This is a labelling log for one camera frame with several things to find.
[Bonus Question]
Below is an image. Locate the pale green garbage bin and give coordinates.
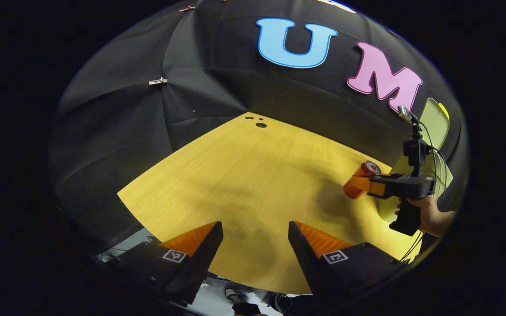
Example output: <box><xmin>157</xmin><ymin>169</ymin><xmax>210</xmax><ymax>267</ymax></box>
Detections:
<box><xmin>377</xmin><ymin>98</ymin><xmax>454</xmax><ymax>223</ymax></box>

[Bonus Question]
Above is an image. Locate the black and white shoe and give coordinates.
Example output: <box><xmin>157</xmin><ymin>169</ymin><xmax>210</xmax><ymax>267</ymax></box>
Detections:
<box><xmin>224</xmin><ymin>286</ymin><xmax>248</xmax><ymax>306</ymax></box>
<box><xmin>263</xmin><ymin>292</ymin><xmax>289</xmax><ymax>313</ymax></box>

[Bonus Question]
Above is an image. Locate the black backdrop cloth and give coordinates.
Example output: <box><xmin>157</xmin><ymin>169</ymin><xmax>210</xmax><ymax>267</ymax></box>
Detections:
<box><xmin>49</xmin><ymin>0</ymin><xmax>469</xmax><ymax>255</ymax></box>

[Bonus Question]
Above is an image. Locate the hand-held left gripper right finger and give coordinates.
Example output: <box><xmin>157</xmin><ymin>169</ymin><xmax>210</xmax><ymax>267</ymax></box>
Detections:
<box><xmin>288</xmin><ymin>221</ymin><xmax>407</xmax><ymax>308</ymax></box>

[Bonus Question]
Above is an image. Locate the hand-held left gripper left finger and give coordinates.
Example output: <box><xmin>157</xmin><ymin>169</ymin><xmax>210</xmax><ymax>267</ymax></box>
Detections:
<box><xmin>97</xmin><ymin>221</ymin><xmax>224</xmax><ymax>307</ymax></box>

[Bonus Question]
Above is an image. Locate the orange pop can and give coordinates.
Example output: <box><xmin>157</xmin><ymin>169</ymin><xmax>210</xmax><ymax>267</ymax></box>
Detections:
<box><xmin>343</xmin><ymin>161</ymin><xmax>382</xmax><ymax>200</ymax></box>

